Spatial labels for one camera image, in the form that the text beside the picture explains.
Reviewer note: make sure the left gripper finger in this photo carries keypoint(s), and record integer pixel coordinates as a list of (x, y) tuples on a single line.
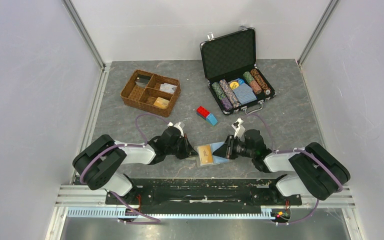
[(189, 148), (190, 155)]

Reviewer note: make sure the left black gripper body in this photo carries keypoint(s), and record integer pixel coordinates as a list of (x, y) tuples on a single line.
[(179, 149)]

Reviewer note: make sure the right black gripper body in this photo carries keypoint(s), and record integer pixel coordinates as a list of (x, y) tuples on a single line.
[(237, 148)]

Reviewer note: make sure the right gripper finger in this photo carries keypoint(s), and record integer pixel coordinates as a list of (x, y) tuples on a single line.
[(222, 152), (229, 142)]

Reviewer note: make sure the gold credit card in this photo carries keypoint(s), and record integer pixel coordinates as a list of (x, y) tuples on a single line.
[(205, 155)]

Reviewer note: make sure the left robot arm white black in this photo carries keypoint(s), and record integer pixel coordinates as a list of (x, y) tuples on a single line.
[(97, 165)]

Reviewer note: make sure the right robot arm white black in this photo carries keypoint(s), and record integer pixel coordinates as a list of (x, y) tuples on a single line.
[(310, 170)]

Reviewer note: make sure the gold cards in basket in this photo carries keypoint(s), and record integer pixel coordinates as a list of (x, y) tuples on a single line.
[(161, 103)]

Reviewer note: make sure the blue playing card deck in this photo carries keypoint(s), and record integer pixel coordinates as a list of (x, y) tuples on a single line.
[(244, 94)]

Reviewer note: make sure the silver VIP cards stack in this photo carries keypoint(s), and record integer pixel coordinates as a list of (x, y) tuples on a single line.
[(166, 90)]

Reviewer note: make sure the black cards in basket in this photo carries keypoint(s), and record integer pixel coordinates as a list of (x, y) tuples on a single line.
[(142, 80)]

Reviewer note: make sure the blue toy brick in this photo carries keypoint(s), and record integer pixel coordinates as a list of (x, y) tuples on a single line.
[(210, 118)]

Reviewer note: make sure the purple poker chip row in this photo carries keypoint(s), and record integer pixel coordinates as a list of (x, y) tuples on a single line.
[(229, 93)]

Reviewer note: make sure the red toy brick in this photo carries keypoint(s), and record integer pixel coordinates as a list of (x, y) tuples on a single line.
[(202, 112)]

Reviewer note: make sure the green poker chip row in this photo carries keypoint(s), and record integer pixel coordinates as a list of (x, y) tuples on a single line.
[(221, 96)]

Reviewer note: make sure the brown wicker divided basket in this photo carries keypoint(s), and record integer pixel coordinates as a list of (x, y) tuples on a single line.
[(143, 98)]

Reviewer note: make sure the yellow dealer button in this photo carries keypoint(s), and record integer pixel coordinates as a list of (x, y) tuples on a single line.
[(234, 84)]

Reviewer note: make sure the green pink chip row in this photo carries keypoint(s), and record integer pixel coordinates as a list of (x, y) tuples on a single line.
[(252, 82)]

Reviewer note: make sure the brown poker chip row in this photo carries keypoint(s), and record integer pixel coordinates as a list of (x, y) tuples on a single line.
[(260, 80)]

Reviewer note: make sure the black poker chip case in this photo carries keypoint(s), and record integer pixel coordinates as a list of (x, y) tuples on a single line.
[(227, 57)]

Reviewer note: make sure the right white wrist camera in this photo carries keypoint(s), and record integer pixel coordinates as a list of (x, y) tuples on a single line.
[(238, 127)]

